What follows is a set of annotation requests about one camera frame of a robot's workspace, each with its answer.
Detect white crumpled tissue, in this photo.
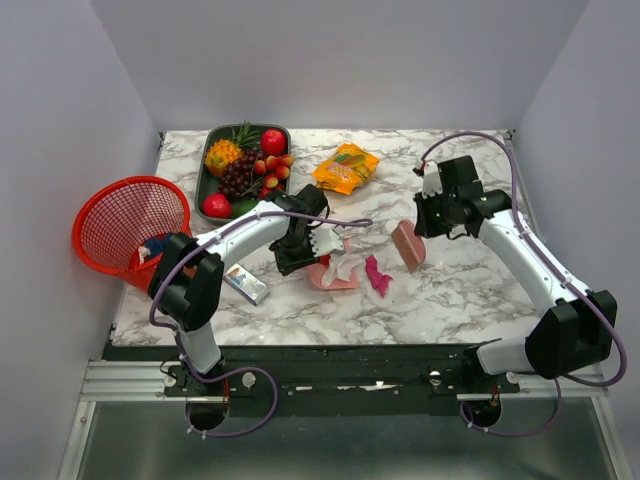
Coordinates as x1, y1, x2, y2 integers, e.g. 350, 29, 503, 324
137, 245, 151, 265
320, 254, 360, 290

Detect white crumpled tissue, right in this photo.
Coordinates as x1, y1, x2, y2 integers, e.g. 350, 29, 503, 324
320, 254, 360, 290

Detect orange snack bag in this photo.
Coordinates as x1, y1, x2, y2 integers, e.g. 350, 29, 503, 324
312, 143, 380, 195

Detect toy cherries bunch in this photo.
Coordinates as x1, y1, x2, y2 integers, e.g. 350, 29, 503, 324
253, 154, 295, 199

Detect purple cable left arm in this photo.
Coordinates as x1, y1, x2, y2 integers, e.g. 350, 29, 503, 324
149, 210, 374, 439

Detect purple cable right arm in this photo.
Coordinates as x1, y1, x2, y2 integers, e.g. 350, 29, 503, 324
418, 130, 628, 439

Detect blue crumpled paper scrap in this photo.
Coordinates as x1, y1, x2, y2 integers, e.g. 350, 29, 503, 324
144, 233, 173, 256

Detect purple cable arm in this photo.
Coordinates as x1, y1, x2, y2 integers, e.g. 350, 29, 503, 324
418, 130, 628, 439
149, 210, 374, 439

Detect white crumpled tissue, left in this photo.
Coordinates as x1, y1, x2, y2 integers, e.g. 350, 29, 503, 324
137, 245, 151, 265

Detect magenta crumpled paper scrap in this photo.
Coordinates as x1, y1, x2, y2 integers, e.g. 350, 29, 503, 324
365, 255, 393, 297

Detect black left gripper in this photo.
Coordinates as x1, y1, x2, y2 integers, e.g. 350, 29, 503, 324
273, 229, 321, 277

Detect green toy avocado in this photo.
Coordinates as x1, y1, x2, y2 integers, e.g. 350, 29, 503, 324
232, 198, 259, 218

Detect grey fruit tray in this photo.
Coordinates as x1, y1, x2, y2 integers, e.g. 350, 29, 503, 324
194, 122, 291, 225

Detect pink plastic dustpan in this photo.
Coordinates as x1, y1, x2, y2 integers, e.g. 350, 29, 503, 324
306, 238, 360, 290

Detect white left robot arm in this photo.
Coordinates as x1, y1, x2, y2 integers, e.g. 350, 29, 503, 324
148, 185, 328, 395

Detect aluminium frame rail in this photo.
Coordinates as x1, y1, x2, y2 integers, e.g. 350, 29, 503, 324
79, 361, 223, 404

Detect pink hand brush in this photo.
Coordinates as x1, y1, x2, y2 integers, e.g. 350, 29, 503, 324
391, 219, 426, 273

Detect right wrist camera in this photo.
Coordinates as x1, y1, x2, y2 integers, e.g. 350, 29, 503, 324
413, 160, 442, 198

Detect purple toy grapes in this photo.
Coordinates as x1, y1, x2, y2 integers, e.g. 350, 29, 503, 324
217, 149, 267, 200

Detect red mesh waste basket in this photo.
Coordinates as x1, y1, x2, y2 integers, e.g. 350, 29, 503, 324
71, 176, 191, 291

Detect silver toothpaste box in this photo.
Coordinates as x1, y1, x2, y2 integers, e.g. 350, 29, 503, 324
224, 264, 268, 306

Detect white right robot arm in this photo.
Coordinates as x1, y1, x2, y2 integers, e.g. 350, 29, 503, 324
414, 156, 617, 392

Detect toy pineapple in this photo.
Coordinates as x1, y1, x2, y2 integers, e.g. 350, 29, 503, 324
203, 121, 259, 177

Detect red toy apple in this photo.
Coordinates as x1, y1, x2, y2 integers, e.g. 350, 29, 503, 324
260, 128, 288, 156
201, 193, 233, 219

